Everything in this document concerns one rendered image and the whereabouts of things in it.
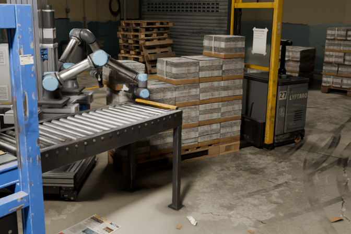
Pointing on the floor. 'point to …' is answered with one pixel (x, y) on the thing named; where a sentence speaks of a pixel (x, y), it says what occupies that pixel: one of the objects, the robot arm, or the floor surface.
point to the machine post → (26, 118)
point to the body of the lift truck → (288, 122)
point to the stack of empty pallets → (144, 28)
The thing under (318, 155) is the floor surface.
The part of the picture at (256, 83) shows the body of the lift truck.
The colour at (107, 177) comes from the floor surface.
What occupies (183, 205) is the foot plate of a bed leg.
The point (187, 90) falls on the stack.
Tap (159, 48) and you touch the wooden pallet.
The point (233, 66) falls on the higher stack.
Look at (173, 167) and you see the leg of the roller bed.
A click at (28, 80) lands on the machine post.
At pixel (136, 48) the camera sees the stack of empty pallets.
